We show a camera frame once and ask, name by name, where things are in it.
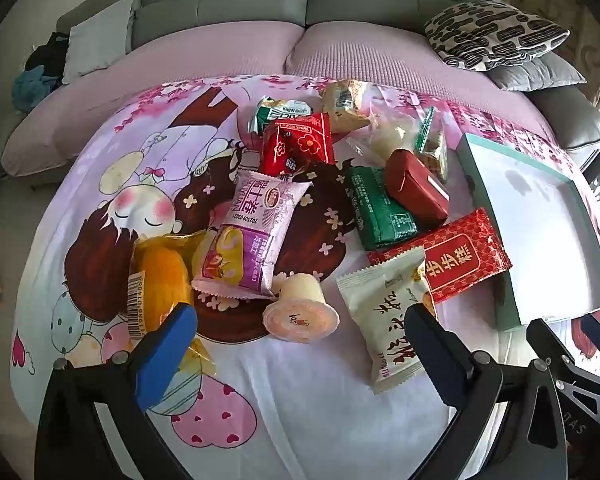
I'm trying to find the red gold patterned snack packet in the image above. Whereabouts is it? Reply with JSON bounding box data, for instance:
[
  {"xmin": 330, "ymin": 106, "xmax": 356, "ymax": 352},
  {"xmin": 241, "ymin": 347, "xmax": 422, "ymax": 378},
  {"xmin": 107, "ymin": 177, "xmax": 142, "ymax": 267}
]
[{"xmin": 367, "ymin": 207, "xmax": 512, "ymax": 305}]

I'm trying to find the black and white patterned pillow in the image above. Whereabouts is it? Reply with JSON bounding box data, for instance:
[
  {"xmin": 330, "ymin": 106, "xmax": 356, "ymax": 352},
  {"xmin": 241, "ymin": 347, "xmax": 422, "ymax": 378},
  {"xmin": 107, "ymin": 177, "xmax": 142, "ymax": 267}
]
[{"xmin": 424, "ymin": 0, "xmax": 571, "ymax": 71}]

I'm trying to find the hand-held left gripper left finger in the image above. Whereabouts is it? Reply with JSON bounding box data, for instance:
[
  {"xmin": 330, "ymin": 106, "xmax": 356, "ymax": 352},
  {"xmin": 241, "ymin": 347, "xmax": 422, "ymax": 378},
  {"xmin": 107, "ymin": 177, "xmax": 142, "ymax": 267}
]
[{"xmin": 35, "ymin": 302, "xmax": 198, "ymax": 480}]

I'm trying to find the dark clothes pile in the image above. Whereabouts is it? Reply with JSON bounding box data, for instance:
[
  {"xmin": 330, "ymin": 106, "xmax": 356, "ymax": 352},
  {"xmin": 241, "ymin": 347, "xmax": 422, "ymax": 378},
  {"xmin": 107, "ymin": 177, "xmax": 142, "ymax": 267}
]
[{"xmin": 25, "ymin": 32, "xmax": 71, "ymax": 78}]

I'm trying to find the orange jelly packet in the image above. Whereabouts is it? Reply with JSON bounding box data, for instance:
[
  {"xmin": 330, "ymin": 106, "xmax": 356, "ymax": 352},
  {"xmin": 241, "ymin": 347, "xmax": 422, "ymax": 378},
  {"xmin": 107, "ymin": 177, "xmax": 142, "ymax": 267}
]
[{"xmin": 125, "ymin": 230, "xmax": 218, "ymax": 378}]

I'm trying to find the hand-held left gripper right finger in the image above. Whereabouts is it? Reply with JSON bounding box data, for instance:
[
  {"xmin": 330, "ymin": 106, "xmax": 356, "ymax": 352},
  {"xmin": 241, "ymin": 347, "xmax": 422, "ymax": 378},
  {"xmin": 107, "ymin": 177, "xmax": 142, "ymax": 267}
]
[{"xmin": 404, "ymin": 304, "xmax": 568, "ymax": 480}]

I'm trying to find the blue cloth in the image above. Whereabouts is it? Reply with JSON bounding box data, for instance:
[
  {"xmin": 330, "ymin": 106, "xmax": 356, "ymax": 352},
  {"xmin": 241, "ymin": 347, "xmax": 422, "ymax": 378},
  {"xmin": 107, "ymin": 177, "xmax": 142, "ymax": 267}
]
[{"xmin": 12, "ymin": 67, "xmax": 63, "ymax": 111}]

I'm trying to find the red flower print snack packet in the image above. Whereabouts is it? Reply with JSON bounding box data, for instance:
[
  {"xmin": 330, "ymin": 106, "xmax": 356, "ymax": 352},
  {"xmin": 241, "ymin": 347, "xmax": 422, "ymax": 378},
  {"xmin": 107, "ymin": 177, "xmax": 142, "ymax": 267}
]
[{"xmin": 259, "ymin": 112, "xmax": 336, "ymax": 177}]

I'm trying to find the clear packet with green edge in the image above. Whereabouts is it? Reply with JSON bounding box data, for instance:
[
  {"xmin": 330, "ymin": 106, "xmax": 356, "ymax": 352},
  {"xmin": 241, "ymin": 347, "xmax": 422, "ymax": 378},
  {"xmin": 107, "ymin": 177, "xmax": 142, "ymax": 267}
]
[{"xmin": 412, "ymin": 106, "xmax": 451, "ymax": 183}]

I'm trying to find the light grey pillow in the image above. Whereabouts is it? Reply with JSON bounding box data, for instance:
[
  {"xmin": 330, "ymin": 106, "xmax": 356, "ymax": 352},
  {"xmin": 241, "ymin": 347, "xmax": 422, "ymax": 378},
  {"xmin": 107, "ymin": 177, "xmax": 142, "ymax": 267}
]
[{"xmin": 61, "ymin": 0, "xmax": 136, "ymax": 85}]

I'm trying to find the clear packet with round pastry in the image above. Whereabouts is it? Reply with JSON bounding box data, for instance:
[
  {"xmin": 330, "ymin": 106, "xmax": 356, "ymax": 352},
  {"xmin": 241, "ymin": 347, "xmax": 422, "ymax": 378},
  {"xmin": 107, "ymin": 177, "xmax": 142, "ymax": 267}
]
[{"xmin": 347, "ymin": 105, "xmax": 426, "ymax": 166}]

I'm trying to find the pink purple snack packet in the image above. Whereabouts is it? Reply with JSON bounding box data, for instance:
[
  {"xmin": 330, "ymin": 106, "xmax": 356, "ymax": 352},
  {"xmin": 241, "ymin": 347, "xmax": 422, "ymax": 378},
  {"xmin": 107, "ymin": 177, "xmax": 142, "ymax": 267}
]
[{"xmin": 191, "ymin": 169, "xmax": 313, "ymax": 301}]

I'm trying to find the printed blanket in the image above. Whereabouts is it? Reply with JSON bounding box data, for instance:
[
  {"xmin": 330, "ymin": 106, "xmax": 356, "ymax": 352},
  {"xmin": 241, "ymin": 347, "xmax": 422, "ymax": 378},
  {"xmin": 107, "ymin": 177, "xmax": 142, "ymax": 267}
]
[{"xmin": 10, "ymin": 74, "xmax": 600, "ymax": 480}]

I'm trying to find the pink sofa cover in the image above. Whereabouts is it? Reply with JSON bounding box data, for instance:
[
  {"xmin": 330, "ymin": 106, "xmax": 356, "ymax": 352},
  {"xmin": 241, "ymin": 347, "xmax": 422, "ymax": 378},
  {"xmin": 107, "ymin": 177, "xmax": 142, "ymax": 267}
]
[{"xmin": 0, "ymin": 22, "xmax": 568, "ymax": 178}]

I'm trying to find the beige snack packet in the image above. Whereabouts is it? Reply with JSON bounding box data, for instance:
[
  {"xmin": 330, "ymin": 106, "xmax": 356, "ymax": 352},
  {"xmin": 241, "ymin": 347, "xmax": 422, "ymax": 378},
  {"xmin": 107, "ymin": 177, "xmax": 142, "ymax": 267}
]
[{"xmin": 322, "ymin": 79, "xmax": 372, "ymax": 133}]

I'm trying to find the pale jelly cup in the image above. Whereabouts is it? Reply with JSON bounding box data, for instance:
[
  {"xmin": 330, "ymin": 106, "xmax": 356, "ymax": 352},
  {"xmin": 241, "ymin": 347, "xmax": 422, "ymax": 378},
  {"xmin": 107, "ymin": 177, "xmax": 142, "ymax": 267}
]
[{"xmin": 262, "ymin": 272, "xmax": 340, "ymax": 343}]

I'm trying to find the teal and white box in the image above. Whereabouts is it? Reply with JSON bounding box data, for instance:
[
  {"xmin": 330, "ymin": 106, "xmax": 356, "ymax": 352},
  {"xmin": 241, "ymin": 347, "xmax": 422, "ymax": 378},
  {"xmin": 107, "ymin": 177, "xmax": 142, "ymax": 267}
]
[{"xmin": 454, "ymin": 132, "xmax": 600, "ymax": 332}]

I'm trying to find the dark red boxy snack packet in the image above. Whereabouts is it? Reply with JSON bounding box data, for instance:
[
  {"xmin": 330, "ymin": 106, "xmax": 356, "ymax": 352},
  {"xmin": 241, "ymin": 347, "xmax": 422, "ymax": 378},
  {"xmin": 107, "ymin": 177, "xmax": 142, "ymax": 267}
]
[{"xmin": 384, "ymin": 149, "xmax": 451, "ymax": 226}]

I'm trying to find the green and white snack packet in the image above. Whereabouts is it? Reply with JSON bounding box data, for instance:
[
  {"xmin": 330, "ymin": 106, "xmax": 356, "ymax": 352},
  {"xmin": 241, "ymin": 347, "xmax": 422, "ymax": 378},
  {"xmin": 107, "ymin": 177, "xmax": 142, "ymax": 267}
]
[{"xmin": 247, "ymin": 96, "xmax": 315, "ymax": 136}]

